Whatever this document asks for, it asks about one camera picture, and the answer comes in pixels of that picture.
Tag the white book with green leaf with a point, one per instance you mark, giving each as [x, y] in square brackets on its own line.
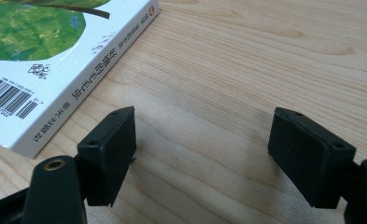
[63, 62]

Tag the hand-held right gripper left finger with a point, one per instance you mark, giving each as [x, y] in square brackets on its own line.
[108, 149]

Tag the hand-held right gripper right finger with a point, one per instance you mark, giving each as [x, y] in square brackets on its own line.
[308, 158]

